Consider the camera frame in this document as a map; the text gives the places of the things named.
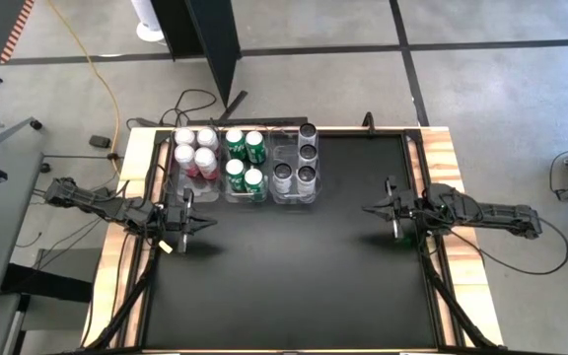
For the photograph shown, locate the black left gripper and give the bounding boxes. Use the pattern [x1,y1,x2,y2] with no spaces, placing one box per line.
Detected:
[162,188,219,254]

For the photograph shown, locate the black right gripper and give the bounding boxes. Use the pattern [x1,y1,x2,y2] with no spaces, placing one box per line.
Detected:
[361,176,432,242]

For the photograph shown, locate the clear plastic storage bin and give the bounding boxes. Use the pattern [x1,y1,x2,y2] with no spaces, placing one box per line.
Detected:
[266,121,323,205]
[219,125,271,204]
[169,125,222,203]

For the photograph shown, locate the pink white Spindrift can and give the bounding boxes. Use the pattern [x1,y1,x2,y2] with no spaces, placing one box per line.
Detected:
[193,146,219,181]
[196,126,221,155]
[173,143,199,178]
[174,126,197,148]

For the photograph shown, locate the green Sprite soda can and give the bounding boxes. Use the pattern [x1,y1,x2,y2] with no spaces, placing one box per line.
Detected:
[244,129,267,166]
[224,127,248,162]
[243,167,266,202]
[224,158,247,192]

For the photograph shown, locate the white Celsius energy can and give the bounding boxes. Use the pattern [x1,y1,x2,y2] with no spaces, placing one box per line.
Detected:
[295,165,319,198]
[297,143,320,168]
[271,162,295,194]
[297,122,320,148]

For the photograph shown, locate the long black bar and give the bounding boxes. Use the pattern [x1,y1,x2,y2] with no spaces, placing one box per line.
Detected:
[184,116,310,128]

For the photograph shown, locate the black desk side panel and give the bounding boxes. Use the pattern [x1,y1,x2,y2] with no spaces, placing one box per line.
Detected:
[0,263,94,303]

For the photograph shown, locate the black standing panel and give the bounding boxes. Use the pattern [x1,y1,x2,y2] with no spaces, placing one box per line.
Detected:
[149,0,244,108]

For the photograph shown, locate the black cable clip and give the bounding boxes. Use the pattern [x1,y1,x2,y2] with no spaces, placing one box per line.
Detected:
[361,111,379,135]

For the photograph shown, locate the yellow cable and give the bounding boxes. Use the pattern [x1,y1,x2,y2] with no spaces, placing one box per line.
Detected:
[46,0,121,175]

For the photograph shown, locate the black cable loops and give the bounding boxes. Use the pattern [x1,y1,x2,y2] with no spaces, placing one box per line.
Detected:
[158,88,219,127]

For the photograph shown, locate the white round pedestal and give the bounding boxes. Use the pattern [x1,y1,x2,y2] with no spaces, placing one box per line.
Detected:
[129,0,166,44]

